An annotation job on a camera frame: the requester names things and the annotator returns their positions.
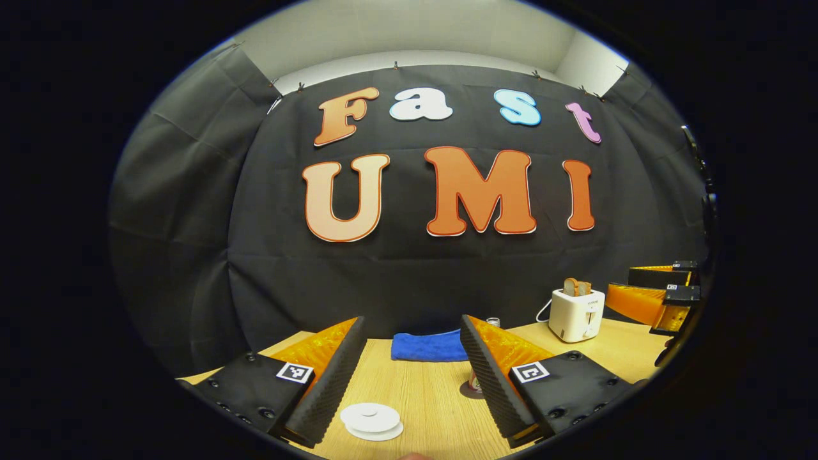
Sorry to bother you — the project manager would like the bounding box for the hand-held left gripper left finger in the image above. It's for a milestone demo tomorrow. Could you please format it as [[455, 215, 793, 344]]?
[[176, 316, 368, 449]]

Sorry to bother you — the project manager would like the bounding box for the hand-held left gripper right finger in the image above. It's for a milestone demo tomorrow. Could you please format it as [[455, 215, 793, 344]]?
[[460, 314, 647, 449]]

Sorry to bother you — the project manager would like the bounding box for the white teacup lid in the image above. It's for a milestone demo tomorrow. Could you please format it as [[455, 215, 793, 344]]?
[[340, 402, 401, 433]]

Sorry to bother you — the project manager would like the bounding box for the silver water bottle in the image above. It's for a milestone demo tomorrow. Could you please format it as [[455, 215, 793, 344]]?
[[468, 317, 501, 392]]

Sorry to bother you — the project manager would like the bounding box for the white toaster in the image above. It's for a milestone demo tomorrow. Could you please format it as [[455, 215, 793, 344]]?
[[548, 287, 606, 344]]

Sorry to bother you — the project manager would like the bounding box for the white saucer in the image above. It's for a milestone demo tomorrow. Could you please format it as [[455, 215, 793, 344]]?
[[345, 422, 405, 442]]

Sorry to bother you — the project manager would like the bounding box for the blue towel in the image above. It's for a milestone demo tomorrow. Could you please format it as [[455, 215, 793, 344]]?
[[390, 330, 470, 362]]

